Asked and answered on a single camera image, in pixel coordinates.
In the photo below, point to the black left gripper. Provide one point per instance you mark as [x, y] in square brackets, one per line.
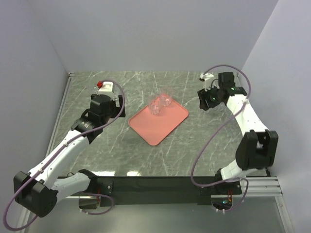
[117, 109]

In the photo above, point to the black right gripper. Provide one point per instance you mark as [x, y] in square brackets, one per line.
[203, 95]

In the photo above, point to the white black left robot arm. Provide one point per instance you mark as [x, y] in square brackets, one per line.
[39, 190]

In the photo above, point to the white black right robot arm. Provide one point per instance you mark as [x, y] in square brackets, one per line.
[257, 148]

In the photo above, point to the pink plastic tray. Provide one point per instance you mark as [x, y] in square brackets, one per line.
[154, 128]

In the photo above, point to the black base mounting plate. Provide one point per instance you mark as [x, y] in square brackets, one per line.
[132, 190]

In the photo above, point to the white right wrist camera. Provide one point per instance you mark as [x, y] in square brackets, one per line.
[207, 79]

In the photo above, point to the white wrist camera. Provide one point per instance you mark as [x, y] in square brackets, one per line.
[105, 88]
[207, 79]

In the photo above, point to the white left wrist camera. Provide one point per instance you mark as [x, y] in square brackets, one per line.
[105, 88]

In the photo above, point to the aluminium front frame rail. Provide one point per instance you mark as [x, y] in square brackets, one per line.
[264, 209]

